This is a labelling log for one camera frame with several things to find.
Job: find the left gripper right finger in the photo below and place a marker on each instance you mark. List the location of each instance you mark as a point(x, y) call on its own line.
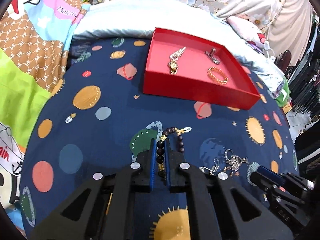
point(219, 209)

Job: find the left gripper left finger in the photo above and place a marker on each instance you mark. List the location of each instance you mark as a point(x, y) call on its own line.
point(104, 208)

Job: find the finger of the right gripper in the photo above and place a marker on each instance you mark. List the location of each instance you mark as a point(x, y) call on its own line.
point(266, 173)

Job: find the gold cuff bangle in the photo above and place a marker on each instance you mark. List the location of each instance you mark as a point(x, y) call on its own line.
point(217, 75)

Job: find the gold watch band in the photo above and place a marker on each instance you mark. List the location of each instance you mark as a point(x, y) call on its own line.
point(173, 67)

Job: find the navy planet print cloth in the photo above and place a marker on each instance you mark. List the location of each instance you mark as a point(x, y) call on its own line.
point(100, 119)

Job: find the green cloth item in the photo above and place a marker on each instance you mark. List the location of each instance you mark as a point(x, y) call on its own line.
point(282, 93)

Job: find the red cardboard tray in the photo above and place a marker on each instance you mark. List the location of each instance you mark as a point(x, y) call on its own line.
point(194, 57)

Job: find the beige curtain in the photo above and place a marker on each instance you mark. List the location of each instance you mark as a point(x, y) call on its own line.
point(291, 29)

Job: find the light blue pillow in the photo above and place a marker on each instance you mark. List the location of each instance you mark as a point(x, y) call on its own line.
point(139, 18)

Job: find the colourful monkey cartoon blanket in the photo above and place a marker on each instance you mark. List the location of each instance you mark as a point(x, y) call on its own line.
point(35, 40)

